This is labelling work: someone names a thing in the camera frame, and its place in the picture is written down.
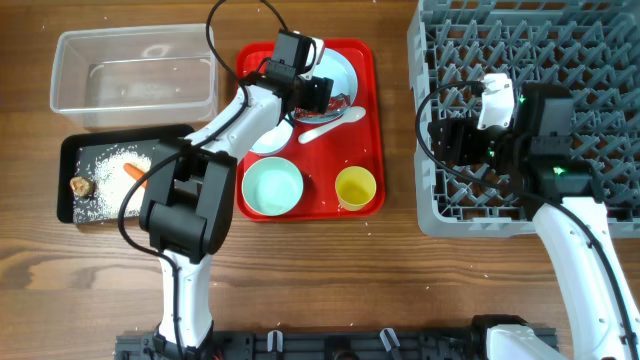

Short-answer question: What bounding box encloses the white rice pile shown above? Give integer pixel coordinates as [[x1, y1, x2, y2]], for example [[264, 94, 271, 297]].
[[72, 141, 154, 224]]

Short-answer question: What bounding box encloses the brown food scrap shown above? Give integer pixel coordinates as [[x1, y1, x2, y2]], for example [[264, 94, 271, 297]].
[[70, 176, 95, 198]]

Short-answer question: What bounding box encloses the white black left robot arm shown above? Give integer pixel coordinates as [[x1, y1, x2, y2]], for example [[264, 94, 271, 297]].
[[139, 30, 333, 359]]

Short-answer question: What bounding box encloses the light blue plate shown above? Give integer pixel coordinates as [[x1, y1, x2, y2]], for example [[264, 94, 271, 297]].
[[294, 48, 358, 124]]

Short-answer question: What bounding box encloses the black waste tray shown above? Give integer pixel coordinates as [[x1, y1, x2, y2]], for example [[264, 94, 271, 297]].
[[57, 124, 194, 224]]

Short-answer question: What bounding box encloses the light blue bowl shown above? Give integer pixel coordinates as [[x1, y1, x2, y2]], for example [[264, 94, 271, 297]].
[[250, 120, 293, 156]]

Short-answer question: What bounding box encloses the white plastic spoon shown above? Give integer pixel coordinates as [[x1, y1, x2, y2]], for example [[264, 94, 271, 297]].
[[298, 106, 366, 144]]

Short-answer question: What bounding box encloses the clear plastic bin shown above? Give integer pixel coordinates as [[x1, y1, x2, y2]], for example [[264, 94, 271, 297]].
[[50, 24, 218, 129]]

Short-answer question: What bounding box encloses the grey dishwasher rack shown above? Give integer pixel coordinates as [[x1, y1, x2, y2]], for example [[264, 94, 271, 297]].
[[407, 0, 639, 238]]

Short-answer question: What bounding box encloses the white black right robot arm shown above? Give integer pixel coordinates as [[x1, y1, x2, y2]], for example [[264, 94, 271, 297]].
[[416, 74, 639, 359]]

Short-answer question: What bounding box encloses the red serving tray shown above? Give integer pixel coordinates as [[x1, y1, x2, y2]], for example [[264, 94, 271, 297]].
[[236, 39, 386, 222]]

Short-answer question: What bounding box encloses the green bowl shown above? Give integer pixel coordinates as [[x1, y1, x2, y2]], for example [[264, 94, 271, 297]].
[[241, 157, 304, 217]]

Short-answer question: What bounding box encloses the orange carrot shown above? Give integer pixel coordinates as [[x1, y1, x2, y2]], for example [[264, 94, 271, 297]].
[[123, 163, 145, 181]]

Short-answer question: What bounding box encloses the red snack wrapper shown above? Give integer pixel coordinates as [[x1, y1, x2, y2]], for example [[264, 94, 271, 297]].
[[326, 94, 351, 114]]

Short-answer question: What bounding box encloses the yellow cup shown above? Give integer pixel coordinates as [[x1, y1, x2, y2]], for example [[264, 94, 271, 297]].
[[335, 166, 377, 211]]

